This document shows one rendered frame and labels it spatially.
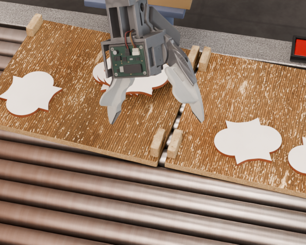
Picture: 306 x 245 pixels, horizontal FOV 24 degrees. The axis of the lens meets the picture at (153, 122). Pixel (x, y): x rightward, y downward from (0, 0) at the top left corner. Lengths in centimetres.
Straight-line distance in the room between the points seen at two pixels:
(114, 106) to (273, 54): 70
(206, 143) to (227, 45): 33
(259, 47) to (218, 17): 156
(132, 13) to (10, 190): 56
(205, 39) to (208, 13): 156
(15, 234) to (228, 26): 205
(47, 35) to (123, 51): 74
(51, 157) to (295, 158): 49
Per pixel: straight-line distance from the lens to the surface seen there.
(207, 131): 147
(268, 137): 146
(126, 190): 139
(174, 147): 140
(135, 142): 145
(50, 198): 140
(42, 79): 158
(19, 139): 152
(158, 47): 100
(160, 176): 141
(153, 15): 101
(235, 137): 145
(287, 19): 329
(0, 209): 139
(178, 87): 100
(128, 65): 97
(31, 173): 144
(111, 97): 106
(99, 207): 137
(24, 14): 182
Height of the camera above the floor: 202
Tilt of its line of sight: 47 degrees down
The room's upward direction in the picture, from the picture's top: straight up
